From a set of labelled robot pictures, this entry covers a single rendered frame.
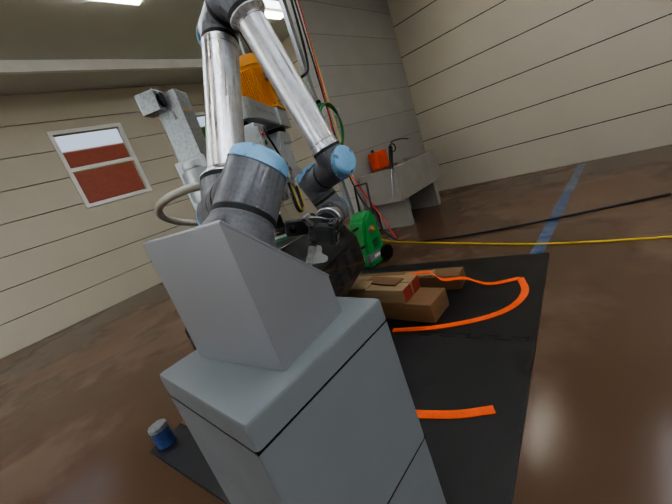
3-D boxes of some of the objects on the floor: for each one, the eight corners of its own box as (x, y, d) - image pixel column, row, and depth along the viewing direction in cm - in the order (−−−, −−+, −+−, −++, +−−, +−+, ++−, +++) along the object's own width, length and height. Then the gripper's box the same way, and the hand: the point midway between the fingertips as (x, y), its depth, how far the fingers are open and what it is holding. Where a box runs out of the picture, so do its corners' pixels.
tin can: (160, 453, 180) (149, 435, 177) (155, 446, 188) (145, 428, 185) (178, 439, 187) (167, 422, 183) (172, 433, 194) (163, 415, 191)
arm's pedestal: (483, 536, 99) (408, 287, 77) (403, 785, 65) (232, 466, 44) (357, 469, 133) (281, 284, 112) (262, 609, 100) (129, 383, 78)
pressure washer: (373, 255, 394) (351, 185, 372) (395, 255, 366) (372, 180, 345) (353, 267, 375) (328, 195, 353) (374, 269, 347) (349, 190, 325)
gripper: (342, 191, 99) (327, 210, 82) (343, 251, 107) (330, 279, 90) (314, 191, 101) (294, 209, 83) (318, 249, 109) (300, 277, 91)
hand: (302, 245), depth 87 cm, fingers open, 14 cm apart
